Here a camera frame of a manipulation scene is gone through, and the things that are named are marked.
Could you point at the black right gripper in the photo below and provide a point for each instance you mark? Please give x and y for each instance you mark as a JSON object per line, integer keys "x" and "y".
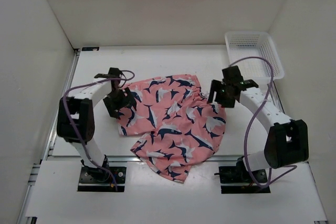
{"x": 216, "y": 86}

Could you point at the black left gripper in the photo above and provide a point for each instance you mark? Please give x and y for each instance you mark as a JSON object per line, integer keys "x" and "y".
{"x": 126, "y": 101}

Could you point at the pink shark print shorts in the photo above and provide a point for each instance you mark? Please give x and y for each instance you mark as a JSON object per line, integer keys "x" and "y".
{"x": 176, "y": 126}

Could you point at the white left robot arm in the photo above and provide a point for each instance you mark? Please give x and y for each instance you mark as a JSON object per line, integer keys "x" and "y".
{"x": 76, "y": 121}

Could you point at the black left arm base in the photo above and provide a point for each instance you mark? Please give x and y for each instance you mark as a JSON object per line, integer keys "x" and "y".
{"x": 91, "y": 180}

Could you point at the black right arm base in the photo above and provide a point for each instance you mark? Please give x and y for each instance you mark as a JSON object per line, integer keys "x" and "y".
{"x": 235, "y": 182}

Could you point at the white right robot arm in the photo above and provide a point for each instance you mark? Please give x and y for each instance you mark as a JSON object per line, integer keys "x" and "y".
{"x": 287, "y": 141}

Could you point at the white plastic mesh basket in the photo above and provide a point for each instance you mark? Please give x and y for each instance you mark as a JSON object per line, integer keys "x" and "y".
{"x": 258, "y": 51}

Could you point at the black label sticker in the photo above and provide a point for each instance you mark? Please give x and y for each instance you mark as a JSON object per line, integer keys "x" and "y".
{"x": 90, "y": 48}

